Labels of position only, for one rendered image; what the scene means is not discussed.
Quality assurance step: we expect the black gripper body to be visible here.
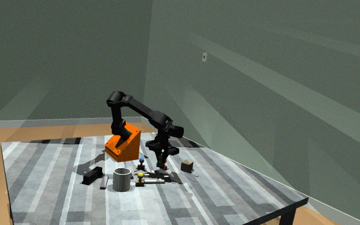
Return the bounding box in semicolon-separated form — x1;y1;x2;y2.
145;135;180;156

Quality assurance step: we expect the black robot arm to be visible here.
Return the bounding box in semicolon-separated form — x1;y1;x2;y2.
106;91;184;152

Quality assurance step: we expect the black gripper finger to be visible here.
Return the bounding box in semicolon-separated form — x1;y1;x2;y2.
155;149;162;163
161;152;169;164

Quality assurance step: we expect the yellow rubber stamp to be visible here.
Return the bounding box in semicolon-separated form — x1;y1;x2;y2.
135;172;144;187

